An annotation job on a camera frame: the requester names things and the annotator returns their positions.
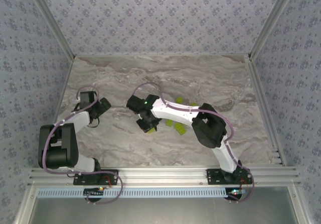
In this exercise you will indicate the small lime green lego brick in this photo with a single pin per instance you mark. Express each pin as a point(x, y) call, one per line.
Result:
point(169, 123)

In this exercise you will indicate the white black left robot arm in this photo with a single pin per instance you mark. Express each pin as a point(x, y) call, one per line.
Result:
point(84, 119)

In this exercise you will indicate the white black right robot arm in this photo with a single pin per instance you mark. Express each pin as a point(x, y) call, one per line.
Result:
point(170, 114)

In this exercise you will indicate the small black electronics board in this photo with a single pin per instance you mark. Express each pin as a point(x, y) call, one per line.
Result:
point(235, 192)
point(91, 192)

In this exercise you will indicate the grey metal panel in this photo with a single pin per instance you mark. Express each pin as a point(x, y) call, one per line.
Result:
point(160, 211)

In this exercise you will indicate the aluminium side rail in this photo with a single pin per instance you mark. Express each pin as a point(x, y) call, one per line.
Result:
point(64, 83)
point(265, 113)

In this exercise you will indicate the aluminium mounting rail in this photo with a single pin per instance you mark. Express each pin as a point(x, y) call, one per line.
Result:
point(160, 175)

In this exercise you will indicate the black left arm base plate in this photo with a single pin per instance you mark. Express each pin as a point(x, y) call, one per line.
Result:
point(80, 181)

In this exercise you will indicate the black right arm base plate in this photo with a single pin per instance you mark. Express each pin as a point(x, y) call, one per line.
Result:
point(213, 177)

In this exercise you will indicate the aluminium frame post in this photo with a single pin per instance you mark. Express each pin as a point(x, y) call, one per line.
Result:
point(273, 20)
point(50, 20)

